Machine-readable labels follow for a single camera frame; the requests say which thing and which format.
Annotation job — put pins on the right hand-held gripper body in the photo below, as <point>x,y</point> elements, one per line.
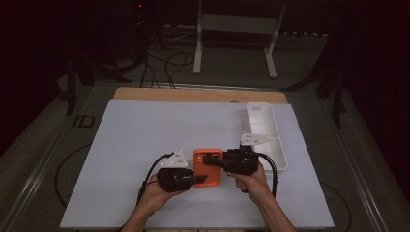
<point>240,162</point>

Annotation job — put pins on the black floor socket box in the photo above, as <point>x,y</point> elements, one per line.
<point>85,121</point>

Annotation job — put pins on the orange phone case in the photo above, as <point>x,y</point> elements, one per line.
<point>209,175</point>

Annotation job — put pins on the black stand legs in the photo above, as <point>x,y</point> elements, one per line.
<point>71,90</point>
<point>336,103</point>

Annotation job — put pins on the white table board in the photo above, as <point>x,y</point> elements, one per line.
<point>145,129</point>

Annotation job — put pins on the white plastic tray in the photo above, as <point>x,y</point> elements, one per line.
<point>262,122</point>

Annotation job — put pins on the white metal stand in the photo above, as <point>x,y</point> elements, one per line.
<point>197,48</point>

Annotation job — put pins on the person's left hand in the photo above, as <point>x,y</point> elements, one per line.
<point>154,196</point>

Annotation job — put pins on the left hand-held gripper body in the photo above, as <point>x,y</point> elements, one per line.
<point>175,179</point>

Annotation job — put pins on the person's right hand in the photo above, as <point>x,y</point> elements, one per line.
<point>254,187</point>

